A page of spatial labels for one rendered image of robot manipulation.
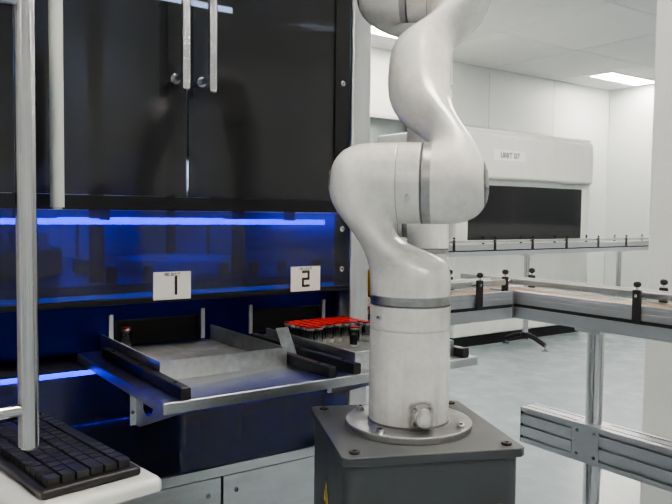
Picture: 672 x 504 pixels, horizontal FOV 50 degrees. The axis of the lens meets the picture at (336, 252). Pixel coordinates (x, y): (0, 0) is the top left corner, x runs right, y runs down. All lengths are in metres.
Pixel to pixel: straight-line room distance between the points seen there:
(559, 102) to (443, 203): 9.04
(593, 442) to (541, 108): 7.68
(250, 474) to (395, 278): 0.86
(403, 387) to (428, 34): 0.55
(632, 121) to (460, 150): 9.70
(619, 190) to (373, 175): 9.75
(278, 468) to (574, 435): 1.00
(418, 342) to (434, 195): 0.21
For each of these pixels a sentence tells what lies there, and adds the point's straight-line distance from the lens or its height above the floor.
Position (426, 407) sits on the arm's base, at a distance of 1.05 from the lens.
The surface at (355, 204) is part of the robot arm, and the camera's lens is 1.02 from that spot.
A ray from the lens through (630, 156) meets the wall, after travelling 10.66.
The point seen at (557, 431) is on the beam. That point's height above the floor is 0.50.
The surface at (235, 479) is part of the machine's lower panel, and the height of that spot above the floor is 0.56.
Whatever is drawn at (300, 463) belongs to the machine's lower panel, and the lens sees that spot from 1.82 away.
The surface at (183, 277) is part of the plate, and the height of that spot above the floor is 1.04.
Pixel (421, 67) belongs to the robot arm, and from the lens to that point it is 1.14.
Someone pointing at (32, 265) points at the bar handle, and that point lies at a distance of 0.95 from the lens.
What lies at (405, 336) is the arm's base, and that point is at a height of 1.01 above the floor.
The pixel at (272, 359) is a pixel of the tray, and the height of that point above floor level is 0.89.
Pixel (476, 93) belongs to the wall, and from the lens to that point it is 8.86.
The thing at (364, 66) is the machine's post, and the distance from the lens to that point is 1.86.
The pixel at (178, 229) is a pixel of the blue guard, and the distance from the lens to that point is 1.57.
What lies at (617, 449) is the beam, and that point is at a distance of 2.30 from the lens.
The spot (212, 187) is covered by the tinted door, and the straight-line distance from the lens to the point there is 1.62.
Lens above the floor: 1.18
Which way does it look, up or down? 3 degrees down
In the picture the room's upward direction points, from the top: 1 degrees clockwise
